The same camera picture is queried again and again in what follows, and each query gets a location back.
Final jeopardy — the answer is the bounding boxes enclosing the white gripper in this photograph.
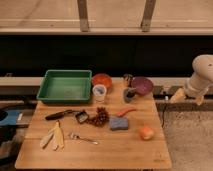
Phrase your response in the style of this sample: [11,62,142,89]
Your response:
[170,76,211,106]

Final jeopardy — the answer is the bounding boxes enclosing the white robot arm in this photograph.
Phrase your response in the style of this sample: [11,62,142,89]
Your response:
[170,54,213,105]

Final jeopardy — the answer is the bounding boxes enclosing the purple bowl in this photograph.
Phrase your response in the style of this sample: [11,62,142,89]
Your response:
[131,77,154,95]

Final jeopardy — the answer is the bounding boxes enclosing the red bowl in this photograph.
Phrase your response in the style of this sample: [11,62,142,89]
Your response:
[92,73,112,89]

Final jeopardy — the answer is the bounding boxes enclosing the orange fruit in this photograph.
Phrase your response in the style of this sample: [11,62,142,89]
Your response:
[139,125,154,140]

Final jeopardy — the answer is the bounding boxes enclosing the dark blue mug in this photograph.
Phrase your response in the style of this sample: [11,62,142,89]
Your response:
[123,88,136,103]

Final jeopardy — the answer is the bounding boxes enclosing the orange carrot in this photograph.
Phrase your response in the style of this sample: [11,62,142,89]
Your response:
[116,107,137,117]

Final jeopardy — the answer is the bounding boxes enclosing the wooden table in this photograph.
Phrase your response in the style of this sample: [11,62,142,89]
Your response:
[14,77,173,170]

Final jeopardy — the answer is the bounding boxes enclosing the blue sponge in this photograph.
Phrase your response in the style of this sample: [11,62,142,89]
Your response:
[109,117,129,130]

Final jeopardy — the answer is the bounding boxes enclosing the bunch of dark grapes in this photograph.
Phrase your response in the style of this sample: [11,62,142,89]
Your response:
[87,107,109,127]

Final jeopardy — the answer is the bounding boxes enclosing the white plastic cup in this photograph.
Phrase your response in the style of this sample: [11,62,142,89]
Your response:
[92,84,107,102]

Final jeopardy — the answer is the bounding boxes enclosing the silver metal fork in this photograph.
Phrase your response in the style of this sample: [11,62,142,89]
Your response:
[69,133,99,145]

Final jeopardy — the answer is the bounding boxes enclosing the green plastic tray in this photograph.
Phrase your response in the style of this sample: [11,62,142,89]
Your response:
[37,70,92,103]

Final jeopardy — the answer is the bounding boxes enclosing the yellow banana peel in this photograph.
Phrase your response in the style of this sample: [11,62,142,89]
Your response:
[40,121,64,151]

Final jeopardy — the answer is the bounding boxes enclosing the blue box on left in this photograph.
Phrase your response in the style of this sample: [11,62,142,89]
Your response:
[0,110,22,126]

